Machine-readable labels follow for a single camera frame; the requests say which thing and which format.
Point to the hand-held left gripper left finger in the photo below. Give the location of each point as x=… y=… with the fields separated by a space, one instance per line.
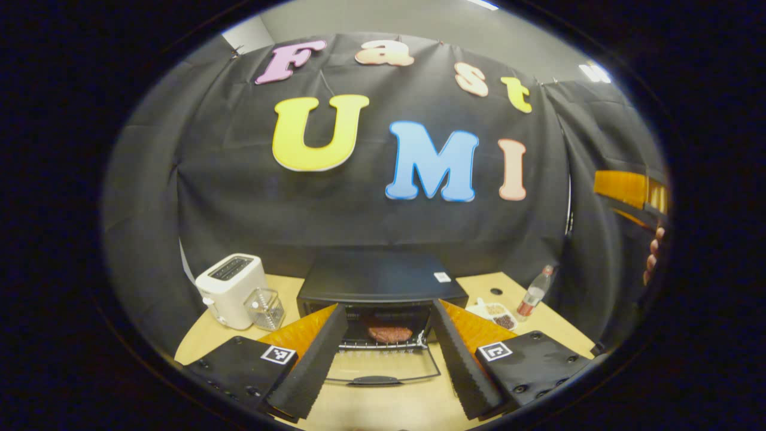
x=311 y=365

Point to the white divided plate with beans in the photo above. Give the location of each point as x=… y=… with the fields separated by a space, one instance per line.
x=497 y=311

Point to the white toaster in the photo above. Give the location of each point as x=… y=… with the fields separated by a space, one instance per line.
x=230 y=293

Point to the ceiling light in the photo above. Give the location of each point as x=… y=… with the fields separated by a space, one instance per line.
x=595 y=73
x=483 y=3

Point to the red raw meat slice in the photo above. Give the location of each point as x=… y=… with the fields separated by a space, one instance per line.
x=389 y=334

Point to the clear plastic bottle red label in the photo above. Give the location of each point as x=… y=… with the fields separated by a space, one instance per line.
x=532 y=296

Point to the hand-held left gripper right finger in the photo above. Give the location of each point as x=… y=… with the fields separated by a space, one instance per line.
x=464 y=365

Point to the clear plastic container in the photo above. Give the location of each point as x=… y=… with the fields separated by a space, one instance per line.
x=266 y=311

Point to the black electric oven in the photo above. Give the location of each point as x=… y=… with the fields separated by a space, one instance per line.
x=383 y=278

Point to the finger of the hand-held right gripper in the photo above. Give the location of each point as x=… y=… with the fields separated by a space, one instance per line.
x=622 y=188

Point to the black backdrop cloth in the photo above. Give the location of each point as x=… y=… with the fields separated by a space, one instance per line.
x=359 y=221

